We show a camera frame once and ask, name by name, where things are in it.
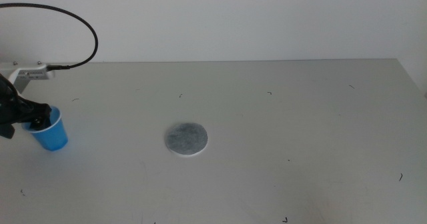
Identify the blue plastic cup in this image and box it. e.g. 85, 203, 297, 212
21, 105, 69, 152

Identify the grey round cup mat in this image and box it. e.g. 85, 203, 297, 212
164, 121, 209, 157

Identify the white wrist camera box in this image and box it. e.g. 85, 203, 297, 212
0, 61, 56, 95

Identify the black braided cable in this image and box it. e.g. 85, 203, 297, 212
0, 3, 99, 71

